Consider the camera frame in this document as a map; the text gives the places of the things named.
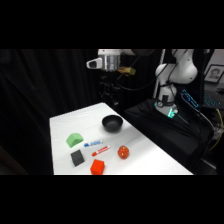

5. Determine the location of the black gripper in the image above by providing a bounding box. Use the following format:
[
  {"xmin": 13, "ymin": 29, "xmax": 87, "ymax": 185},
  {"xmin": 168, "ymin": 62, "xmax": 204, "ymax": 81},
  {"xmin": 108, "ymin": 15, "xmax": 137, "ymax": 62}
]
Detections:
[{"xmin": 99, "ymin": 70, "xmax": 120, "ymax": 106}]

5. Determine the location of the red ball with yellow dots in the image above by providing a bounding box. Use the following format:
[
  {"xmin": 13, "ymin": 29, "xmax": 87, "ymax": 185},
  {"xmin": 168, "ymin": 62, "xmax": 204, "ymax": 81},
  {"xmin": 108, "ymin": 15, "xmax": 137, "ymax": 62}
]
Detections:
[{"xmin": 117, "ymin": 145, "xmax": 131, "ymax": 160}]

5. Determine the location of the black bowl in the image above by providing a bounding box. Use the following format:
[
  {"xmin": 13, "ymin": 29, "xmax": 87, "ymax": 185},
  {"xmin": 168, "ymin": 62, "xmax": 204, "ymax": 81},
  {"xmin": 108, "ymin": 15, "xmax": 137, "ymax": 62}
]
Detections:
[{"xmin": 101, "ymin": 114, "xmax": 124, "ymax": 134}]

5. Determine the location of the blue white marker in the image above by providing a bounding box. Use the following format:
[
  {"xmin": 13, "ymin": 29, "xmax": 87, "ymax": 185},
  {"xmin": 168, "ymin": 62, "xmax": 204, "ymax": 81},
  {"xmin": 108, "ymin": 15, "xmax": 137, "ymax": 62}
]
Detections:
[{"xmin": 83, "ymin": 139, "xmax": 104, "ymax": 148}]

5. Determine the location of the red white marker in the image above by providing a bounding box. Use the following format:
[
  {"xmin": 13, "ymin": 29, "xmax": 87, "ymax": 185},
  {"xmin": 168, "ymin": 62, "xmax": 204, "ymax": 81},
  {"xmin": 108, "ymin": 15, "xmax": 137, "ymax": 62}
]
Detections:
[{"xmin": 91, "ymin": 144, "xmax": 112, "ymax": 158}]

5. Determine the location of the green arched block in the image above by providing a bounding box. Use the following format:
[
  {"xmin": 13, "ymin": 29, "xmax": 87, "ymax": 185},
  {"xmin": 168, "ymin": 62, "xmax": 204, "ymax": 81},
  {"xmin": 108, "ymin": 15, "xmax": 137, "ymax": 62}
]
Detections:
[{"xmin": 66, "ymin": 132, "xmax": 85, "ymax": 149}]

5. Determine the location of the black robot stand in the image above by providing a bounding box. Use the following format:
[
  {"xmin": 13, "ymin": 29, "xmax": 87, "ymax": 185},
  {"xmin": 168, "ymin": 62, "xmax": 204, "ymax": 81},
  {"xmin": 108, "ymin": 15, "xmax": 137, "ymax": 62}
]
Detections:
[{"xmin": 124, "ymin": 99, "xmax": 216, "ymax": 175}]

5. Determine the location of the green status light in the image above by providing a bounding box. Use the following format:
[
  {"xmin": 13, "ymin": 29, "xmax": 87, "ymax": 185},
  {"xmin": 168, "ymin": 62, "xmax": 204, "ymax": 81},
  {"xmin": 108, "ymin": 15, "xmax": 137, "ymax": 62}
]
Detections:
[{"xmin": 167, "ymin": 108, "xmax": 177, "ymax": 119}]

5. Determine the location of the black cube block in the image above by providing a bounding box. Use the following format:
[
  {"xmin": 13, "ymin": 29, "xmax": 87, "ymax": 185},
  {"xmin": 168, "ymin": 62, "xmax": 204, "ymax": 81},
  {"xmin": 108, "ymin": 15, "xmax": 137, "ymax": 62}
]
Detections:
[{"xmin": 70, "ymin": 149, "xmax": 86, "ymax": 167}]

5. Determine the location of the red cube block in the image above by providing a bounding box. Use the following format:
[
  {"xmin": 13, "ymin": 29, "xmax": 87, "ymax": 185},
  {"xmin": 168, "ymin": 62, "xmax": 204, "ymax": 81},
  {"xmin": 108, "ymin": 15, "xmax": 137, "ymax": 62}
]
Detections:
[{"xmin": 89, "ymin": 158, "xmax": 106, "ymax": 176}]

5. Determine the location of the blue-lit black device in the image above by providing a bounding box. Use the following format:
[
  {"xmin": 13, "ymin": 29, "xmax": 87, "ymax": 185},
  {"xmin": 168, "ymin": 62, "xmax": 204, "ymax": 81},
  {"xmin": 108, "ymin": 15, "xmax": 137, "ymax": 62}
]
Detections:
[{"xmin": 180, "ymin": 88, "xmax": 201, "ymax": 110}]

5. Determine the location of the blue-lit keyboard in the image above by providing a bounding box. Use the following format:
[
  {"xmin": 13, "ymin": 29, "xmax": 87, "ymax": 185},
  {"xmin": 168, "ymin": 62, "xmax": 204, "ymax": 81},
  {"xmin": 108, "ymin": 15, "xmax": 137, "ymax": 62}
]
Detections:
[{"xmin": 202, "ymin": 93, "xmax": 224, "ymax": 110}]

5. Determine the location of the framed portrait picture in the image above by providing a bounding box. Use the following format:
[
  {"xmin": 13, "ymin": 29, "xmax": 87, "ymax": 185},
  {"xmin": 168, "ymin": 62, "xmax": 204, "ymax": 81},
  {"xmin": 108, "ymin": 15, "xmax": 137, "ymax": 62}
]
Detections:
[{"xmin": 203, "ymin": 63, "xmax": 224, "ymax": 84}]

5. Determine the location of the yellow wrist mount piece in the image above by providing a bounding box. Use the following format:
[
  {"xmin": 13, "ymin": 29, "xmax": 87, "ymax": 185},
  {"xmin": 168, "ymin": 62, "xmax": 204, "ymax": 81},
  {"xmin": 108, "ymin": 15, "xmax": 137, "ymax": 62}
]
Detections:
[{"xmin": 118, "ymin": 66, "xmax": 137, "ymax": 76}]

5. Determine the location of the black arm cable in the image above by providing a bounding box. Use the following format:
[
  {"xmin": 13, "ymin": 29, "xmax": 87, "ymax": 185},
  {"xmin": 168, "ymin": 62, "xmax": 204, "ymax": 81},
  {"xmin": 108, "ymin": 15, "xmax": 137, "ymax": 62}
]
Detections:
[{"xmin": 114, "ymin": 49, "xmax": 181, "ymax": 92}]

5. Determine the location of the yellow cable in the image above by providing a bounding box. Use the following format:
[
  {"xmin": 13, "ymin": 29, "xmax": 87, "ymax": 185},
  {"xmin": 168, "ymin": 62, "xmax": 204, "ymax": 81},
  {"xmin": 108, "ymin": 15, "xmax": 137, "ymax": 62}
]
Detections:
[{"xmin": 209, "ymin": 108, "xmax": 224, "ymax": 152}]

